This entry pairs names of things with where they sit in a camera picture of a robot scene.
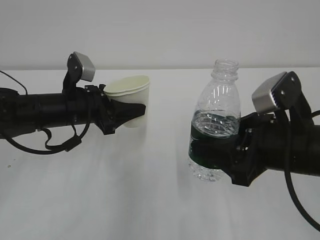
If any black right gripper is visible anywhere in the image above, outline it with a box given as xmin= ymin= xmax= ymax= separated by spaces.
xmin=190 ymin=112 xmax=278 ymax=187

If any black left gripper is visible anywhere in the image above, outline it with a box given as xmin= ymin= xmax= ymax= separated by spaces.
xmin=84 ymin=85 xmax=147 ymax=135

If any white paper cup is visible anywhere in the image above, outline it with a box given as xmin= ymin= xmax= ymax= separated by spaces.
xmin=103 ymin=75 xmax=150 ymax=128

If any clear water bottle green label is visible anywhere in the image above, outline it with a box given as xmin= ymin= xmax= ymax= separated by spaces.
xmin=188 ymin=59 xmax=241 ymax=182

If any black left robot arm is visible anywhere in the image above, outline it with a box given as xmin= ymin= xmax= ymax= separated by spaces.
xmin=0 ymin=85 xmax=146 ymax=138

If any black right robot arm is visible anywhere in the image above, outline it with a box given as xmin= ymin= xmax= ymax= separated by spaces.
xmin=188 ymin=112 xmax=320 ymax=187

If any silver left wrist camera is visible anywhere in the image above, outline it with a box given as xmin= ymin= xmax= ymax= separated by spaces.
xmin=62 ymin=51 xmax=96 ymax=95

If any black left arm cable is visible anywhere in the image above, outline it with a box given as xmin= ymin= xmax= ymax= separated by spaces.
xmin=0 ymin=70 xmax=91 ymax=155

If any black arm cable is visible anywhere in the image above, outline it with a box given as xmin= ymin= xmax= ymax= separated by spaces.
xmin=0 ymin=70 xmax=91 ymax=155
xmin=283 ymin=109 xmax=320 ymax=232

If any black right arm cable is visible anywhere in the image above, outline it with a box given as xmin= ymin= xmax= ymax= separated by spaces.
xmin=283 ymin=109 xmax=320 ymax=232

